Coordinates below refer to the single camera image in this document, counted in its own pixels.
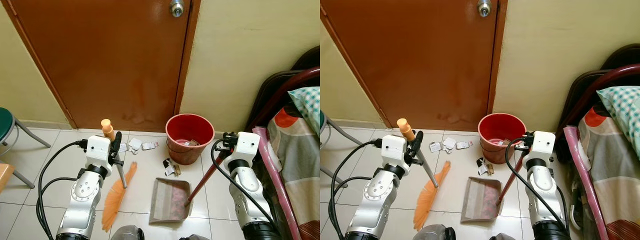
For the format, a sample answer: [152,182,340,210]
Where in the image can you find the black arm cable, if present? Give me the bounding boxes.
[210,139,283,240]
[504,138,576,240]
[37,140,90,240]
[331,140,383,240]

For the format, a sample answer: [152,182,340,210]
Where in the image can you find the orange bristle broom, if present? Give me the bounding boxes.
[100,118,139,232]
[396,118,451,231]

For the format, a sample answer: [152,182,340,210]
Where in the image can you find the pink mattress cover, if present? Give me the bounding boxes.
[252,126,302,240]
[563,125,610,240]

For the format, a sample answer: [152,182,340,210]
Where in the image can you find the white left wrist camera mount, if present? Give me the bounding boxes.
[381,134,407,167]
[85,135,112,170]

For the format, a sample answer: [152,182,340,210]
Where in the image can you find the patterned grey orange blanket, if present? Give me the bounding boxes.
[267,106,321,240]
[577,106,640,240]

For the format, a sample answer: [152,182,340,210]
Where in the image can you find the dark red bed frame tube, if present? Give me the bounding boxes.
[564,62,640,132]
[248,66,321,132]

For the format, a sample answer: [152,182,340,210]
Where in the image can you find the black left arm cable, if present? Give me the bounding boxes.
[37,140,90,240]
[331,140,383,240]

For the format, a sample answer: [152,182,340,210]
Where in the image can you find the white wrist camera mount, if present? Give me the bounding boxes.
[529,131,557,162]
[85,135,112,170]
[235,131,261,164]
[381,134,407,167]

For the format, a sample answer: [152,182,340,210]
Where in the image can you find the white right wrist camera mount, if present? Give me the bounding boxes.
[529,131,557,162]
[235,131,261,164]

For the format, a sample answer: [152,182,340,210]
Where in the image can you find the red plastic bucket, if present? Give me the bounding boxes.
[478,113,527,165]
[165,113,216,166]

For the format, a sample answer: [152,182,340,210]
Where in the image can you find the brown wooden door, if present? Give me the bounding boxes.
[2,0,202,132]
[320,0,509,132]

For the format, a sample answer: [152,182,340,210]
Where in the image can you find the light wooden seat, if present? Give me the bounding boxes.
[0,163,16,194]

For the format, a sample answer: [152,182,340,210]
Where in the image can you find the dark brown headboard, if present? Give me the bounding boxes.
[245,46,321,132]
[555,43,640,147]

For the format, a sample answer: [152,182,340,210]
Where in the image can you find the green checkered pillow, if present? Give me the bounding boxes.
[288,86,321,137]
[596,85,640,147]

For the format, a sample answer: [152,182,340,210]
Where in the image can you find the grey dustpan with red handle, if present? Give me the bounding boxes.
[460,149,527,223]
[149,149,226,224]

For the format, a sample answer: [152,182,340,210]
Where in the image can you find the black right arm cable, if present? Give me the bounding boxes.
[504,138,576,240]
[210,139,283,240]

